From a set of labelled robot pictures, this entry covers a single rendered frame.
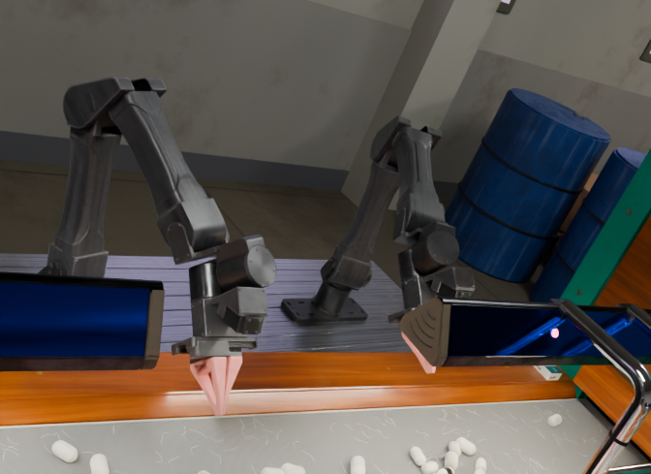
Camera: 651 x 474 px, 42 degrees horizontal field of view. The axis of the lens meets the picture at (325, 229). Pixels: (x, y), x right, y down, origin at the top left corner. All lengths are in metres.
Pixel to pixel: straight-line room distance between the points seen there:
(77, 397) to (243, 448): 0.24
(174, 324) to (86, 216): 0.32
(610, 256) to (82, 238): 1.03
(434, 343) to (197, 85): 2.76
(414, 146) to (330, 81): 2.48
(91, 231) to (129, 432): 0.33
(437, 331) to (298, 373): 0.44
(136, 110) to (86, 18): 2.13
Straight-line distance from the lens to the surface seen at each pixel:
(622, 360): 1.09
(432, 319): 0.99
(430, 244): 1.32
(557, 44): 5.01
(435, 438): 1.45
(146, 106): 1.22
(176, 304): 1.61
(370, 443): 1.36
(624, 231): 1.78
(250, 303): 1.08
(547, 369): 1.77
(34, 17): 3.27
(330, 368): 1.43
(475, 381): 1.62
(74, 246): 1.33
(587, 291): 1.82
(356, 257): 1.68
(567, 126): 4.04
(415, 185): 1.46
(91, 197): 1.31
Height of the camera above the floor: 1.51
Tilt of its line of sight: 23 degrees down
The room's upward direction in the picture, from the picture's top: 24 degrees clockwise
